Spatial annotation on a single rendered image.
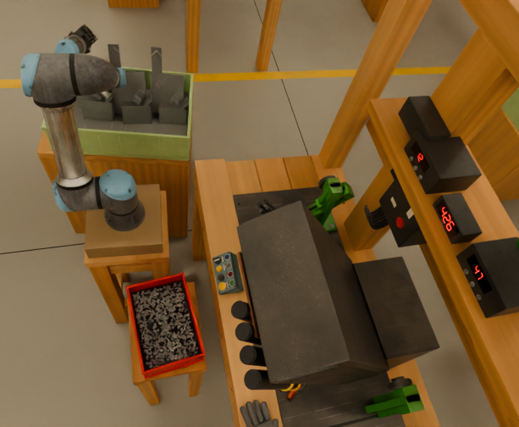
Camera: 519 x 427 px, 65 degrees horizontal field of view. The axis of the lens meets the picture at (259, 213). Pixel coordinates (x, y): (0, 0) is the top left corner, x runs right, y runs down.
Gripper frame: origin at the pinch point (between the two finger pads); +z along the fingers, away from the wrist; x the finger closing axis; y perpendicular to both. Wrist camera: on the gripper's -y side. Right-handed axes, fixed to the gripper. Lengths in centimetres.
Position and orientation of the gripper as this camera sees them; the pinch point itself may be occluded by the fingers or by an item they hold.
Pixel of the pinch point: (84, 39)
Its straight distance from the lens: 201.9
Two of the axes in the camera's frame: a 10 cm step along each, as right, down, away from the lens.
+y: 8.0, -5.6, -2.4
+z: -1.3, -5.3, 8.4
